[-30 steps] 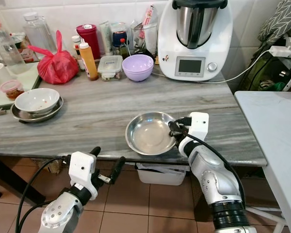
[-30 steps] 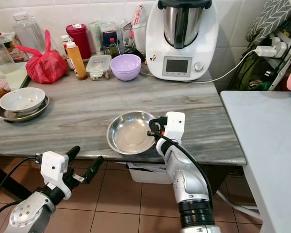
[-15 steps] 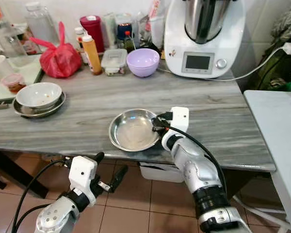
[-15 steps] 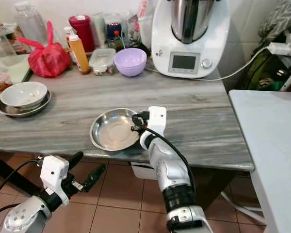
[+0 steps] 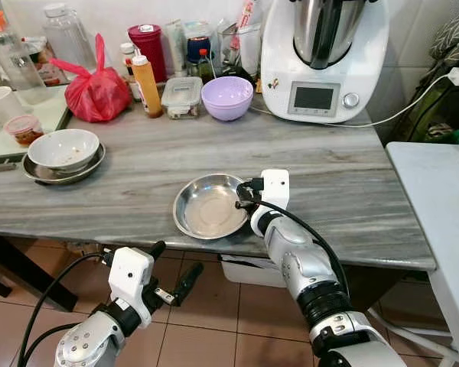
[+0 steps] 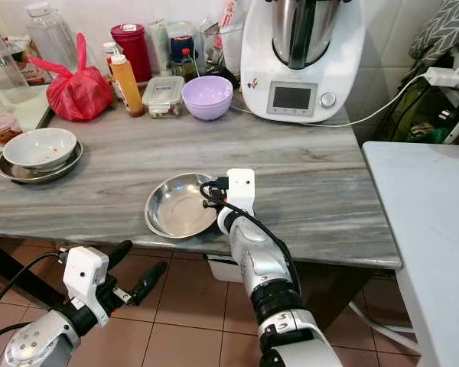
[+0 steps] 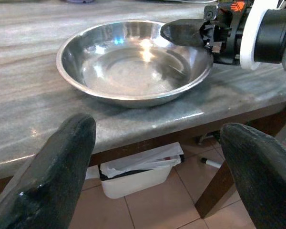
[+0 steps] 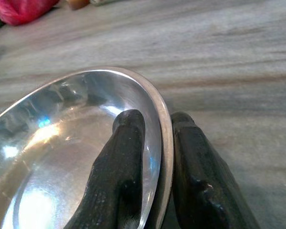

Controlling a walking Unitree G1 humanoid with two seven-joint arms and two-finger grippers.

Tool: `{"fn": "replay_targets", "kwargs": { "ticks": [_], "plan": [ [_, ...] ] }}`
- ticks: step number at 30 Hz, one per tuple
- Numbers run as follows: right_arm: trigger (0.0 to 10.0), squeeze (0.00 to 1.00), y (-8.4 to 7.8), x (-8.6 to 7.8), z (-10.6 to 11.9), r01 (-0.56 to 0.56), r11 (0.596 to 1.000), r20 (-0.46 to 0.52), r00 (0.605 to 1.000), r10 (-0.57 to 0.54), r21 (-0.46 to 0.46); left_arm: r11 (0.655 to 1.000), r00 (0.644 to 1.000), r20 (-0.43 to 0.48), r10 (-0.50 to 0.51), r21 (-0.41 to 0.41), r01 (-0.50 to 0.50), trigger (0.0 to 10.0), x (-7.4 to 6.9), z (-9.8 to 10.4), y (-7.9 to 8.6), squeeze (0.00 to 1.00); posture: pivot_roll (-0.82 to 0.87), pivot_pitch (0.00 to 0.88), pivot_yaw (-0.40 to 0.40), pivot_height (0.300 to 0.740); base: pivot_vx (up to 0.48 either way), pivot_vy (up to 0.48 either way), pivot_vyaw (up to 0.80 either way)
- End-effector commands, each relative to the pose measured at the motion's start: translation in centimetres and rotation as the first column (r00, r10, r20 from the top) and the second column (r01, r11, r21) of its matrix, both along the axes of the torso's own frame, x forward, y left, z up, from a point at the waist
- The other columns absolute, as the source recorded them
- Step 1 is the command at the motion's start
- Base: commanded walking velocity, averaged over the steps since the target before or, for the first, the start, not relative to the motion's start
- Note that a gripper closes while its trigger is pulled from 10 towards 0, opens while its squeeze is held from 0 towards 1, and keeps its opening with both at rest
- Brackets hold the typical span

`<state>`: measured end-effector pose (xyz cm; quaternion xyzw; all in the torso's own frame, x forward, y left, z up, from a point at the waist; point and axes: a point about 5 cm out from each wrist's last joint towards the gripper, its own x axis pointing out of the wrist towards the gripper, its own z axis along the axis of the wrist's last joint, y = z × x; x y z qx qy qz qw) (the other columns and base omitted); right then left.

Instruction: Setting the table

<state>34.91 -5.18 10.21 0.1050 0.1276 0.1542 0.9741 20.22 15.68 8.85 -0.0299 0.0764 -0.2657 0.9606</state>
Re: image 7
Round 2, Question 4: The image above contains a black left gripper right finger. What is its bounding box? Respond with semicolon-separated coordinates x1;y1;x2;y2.
219;123;286;229

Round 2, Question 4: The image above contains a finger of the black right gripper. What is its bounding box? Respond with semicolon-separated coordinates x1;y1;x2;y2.
160;19;205;47

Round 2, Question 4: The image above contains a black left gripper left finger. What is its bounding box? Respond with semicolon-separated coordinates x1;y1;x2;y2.
0;113;97;229

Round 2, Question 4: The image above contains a round steel plate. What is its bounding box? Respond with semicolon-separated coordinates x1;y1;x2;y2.
56;19;214;108

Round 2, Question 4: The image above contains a white black tipped stick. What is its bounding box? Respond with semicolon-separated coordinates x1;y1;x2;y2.
200;157;223;169

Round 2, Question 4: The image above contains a white plastic bin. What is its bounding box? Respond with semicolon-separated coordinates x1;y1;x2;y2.
99;142;185;200

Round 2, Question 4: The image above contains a marble top wooden table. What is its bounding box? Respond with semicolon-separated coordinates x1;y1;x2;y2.
0;0;286;219

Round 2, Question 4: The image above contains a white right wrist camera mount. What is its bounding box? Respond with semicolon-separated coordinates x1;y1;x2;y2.
239;0;286;70

